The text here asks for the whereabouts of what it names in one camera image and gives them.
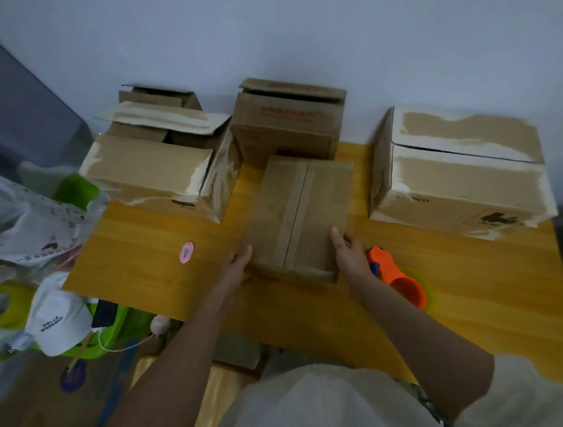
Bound person's left hand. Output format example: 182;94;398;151
218;245;254;301

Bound person's right hand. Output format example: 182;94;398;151
331;227;375;287

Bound small taped cardboard box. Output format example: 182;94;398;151
243;155;355;286

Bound person's right forearm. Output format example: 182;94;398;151
352;274;496;426

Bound person's left forearm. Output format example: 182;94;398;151
106;284;242;427

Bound orange tape dispenser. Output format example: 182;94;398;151
364;246;428;310

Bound cardboard box with red print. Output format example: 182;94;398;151
230;78;347;169

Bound open cardboard box torn flaps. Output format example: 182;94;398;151
79;101;243;224

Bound large closed cardboard box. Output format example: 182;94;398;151
369;106;559;242

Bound black phone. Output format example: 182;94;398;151
91;299;120;329

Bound person's white shirt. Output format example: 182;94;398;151
219;354;563;427

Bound small open cardboard box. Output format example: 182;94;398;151
118;84;203;111

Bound green plastic stool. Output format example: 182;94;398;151
52;173;103;213

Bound white baseball cap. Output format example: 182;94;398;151
25;282;96;357

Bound white printed plastic bag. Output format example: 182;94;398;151
0;175;111;270

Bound grey cabinet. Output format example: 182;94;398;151
0;43;96;177

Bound white cable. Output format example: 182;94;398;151
98;327;157;353

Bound purple fan with wooden handle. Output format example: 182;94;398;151
59;331;96;394

